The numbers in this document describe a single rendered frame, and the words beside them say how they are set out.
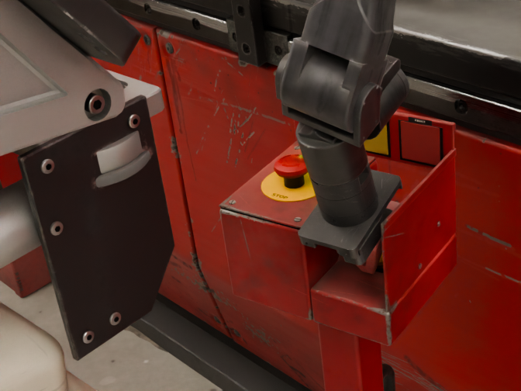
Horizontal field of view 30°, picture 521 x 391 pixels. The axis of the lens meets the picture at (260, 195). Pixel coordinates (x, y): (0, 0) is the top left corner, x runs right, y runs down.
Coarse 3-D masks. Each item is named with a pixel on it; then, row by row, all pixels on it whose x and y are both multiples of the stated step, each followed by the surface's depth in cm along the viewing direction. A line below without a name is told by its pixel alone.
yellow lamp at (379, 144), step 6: (384, 132) 105; (378, 138) 105; (384, 138) 105; (366, 144) 107; (372, 144) 106; (378, 144) 106; (384, 144) 105; (366, 150) 107; (372, 150) 107; (378, 150) 106; (384, 150) 106
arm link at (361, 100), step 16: (384, 80) 89; (400, 80) 91; (368, 96) 81; (384, 96) 90; (400, 96) 92; (288, 112) 86; (368, 112) 82; (384, 112) 90; (320, 128) 85; (336, 128) 85; (368, 128) 84
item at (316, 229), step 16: (368, 176) 90; (384, 176) 96; (320, 192) 91; (336, 192) 90; (352, 192) 90; (368, 192) 91; (384, 192) 95; (320, 208) 93; (336, 208) 91; (352, 208) 91; (368, 208) 92; (384, 208) 94; (304, 224) 94; (320, 224) 94; (336, 224) 93; (352, 224) 92; (368, 224) 92; (304, 240) 94; (320, 240) 92; (336, 240) 92; (352, 240) 91; (352, 256) 91
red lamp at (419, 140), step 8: (408, 128) 102; (416, 128) 102; (424, 128) 101; (432, 128) 101; (408, 136) 103; (416, 136) 102; (424, 136) 102; (432, 136) 101; (408, 144) 103; (416, 144) 103; (424, 144) 102; (432, 144) 102; (408, 152) 104; (416, 152) 103; (424, 152) 103; (432, 152) 102; (416, 160) 104; (424, 160) 103; (432, 160) 103
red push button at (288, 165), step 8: (280, 160) 103; (288, 160) 103; (296, 160) 103; (280, 168) 102; (288, 168) 102; (296, 168) 102; (304, 168) 102; (280, 176) 103; (288, 176) 102; (296, 176) 102; (288, 184) 103; (296, 184) 103
